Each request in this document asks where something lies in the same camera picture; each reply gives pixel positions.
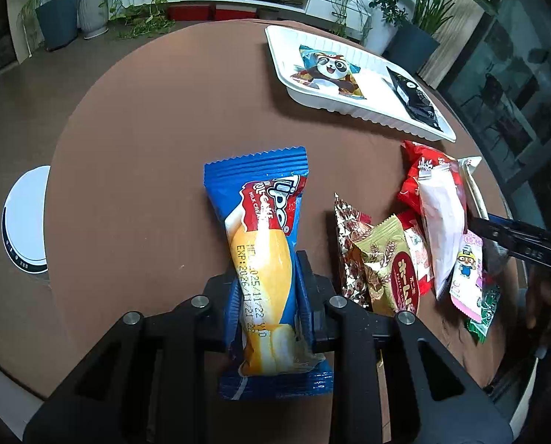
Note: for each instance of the black snack packet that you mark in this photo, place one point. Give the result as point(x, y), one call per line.
point(414, 99)

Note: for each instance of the red strawberry print packet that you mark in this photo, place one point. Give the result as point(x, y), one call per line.
point(418, 245)

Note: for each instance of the pink cartoon snack packet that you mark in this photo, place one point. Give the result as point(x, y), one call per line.
point(467, 277)

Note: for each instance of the large-leaf plant in dark pot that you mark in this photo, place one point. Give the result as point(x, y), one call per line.
point(412, 46)

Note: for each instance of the blue cake roll packet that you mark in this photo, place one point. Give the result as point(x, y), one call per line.
point(266, 240)

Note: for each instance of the white foam tray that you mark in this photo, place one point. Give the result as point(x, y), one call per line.
point(284, 51)

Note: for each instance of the tall plant in dark pot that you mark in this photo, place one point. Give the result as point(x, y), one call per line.
point(58, 23)

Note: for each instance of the glass sliding door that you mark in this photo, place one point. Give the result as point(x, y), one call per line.
point(511, 78)

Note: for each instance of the beige curtain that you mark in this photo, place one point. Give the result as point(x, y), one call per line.
point(460, 41)

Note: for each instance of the cream stick snack packet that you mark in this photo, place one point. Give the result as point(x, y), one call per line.
point(470, 180)

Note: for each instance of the brown gold patterned packet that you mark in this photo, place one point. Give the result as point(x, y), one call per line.
point(349, 249)

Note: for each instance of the plant in white ribbed pot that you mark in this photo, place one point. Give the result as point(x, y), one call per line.
point(92, 14)

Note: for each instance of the gold wheat print packet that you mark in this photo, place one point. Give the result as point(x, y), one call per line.
point(381, 259)

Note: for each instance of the small-leaf plant in white pot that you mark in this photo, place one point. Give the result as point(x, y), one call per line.
point(381, 32)

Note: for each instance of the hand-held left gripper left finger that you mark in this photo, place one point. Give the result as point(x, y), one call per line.
point(231, 314)

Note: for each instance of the red snack packet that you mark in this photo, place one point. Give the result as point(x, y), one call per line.
point(414, 180)

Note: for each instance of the green snack packet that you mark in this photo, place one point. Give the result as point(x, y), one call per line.
point(483, 314)

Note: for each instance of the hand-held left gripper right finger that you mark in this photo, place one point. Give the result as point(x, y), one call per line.
point(305, 314)

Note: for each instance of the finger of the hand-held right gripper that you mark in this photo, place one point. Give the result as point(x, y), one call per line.
point(490, 231)
point(506, 220)

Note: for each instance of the white snack packet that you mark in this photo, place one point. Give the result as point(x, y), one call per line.
point(442, 222)

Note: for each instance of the panda print snack packet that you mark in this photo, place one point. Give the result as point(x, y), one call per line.
point(328, 69)

